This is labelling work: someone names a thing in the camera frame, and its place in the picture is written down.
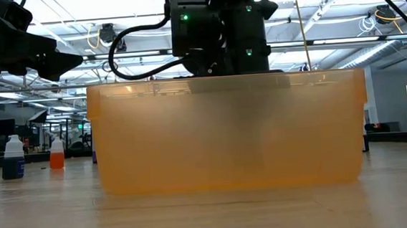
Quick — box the black bag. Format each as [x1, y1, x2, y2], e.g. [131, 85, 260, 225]
[364, 120, 401, 135]

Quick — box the blue food coloring bottle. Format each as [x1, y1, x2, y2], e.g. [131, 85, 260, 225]
[0, 133, 27, 181]

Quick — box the orange translucent plastic bin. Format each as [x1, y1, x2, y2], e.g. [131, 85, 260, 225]
[85, 65, 373, 201]

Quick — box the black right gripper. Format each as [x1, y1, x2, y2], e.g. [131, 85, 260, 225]
[179, 0, 283, 80]

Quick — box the yellow hanging cable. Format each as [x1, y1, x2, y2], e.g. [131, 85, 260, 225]
[291, 0, 313, 72]

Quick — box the black computer monitor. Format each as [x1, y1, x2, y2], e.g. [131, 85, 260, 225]
[0, 118, 17, 138]

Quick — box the black ceiling cable reel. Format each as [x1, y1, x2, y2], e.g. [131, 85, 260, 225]
[85, 21, 128, 55]
[373, 1, 406, 37]

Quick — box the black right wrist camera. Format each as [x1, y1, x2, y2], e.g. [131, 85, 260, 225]
[168, 0, 226, 59]

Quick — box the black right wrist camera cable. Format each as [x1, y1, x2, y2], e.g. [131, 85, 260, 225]
[104, 0, 187, 82]

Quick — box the orange food coloring bottle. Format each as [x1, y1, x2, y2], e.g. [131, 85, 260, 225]
[47, 136, 67, 171]

